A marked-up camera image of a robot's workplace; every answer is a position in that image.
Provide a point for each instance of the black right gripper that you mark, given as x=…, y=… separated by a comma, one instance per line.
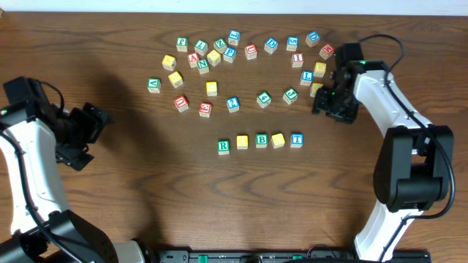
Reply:
x=319, y=101

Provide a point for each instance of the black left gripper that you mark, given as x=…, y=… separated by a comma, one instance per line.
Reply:
x=77, y=153

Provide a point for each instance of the green T letter block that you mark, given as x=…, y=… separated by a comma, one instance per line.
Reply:
x=296, y=140

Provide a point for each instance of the green B letter block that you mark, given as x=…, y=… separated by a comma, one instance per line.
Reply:
x=261, y=140

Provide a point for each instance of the green R letter block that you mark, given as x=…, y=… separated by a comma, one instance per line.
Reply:
x=223, y=147

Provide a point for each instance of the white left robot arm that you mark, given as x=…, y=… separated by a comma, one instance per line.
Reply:
x=35, y=137

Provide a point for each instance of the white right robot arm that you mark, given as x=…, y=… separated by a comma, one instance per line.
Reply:
x=413, y=169

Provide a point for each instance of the yellow K letter block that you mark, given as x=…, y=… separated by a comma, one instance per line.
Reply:
x=320, y=69

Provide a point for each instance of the blue L letter block right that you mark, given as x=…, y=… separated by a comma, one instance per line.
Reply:
x=306, y=78

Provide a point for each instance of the blue l letter block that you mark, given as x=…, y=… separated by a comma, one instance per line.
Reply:
x=306, y=78
x=234, y=37

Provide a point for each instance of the green J letter block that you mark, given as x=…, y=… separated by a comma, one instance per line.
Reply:
x=290, y=95

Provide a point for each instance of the red M letter block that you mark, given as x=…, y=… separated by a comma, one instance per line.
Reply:
x=326, y=51

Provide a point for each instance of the red I letter block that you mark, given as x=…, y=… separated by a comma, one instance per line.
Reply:
x=297, y=60

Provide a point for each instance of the blue Q letter block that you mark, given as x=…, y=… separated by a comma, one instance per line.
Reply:
x=312, y=39

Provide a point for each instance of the green 4 number block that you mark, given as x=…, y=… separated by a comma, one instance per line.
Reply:
x=264, y=99

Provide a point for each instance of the blue S letter block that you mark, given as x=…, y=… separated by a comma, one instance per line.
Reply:
x=292, y=43

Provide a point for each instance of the green V letter block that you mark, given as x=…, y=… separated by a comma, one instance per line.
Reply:
x=153, y=85

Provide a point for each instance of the blue D letter block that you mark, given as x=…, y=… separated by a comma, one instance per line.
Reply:
x=271, y=45

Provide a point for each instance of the red C letter block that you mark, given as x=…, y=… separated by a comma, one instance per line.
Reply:
x=250, y=52

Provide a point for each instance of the red U letter block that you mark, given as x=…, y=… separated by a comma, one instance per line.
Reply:
x=181, y=103

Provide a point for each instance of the blue question mark block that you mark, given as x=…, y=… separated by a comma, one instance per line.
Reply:
x=233, y=104

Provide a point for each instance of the blue P letter block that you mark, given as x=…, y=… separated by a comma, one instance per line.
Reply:
x=229, y=54

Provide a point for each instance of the blue L letter block top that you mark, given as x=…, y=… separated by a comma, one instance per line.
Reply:
x=234, y=37

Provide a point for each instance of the red E letter block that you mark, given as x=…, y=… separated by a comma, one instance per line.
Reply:
x=205, y=110

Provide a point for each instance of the green Z letter block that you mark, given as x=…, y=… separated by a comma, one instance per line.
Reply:
x=220, y=45

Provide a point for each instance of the green P letter block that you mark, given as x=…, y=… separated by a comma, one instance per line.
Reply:
x=182, y=44

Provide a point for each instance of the red A letter block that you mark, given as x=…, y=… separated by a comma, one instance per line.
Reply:
x=193, y=58

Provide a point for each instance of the green N letter block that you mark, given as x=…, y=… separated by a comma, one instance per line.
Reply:
x=203, y=66

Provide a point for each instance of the green L letter block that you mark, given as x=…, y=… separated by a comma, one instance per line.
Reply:
x=201, y=47

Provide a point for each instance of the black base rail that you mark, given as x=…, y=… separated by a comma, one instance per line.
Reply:
x=316, y=255

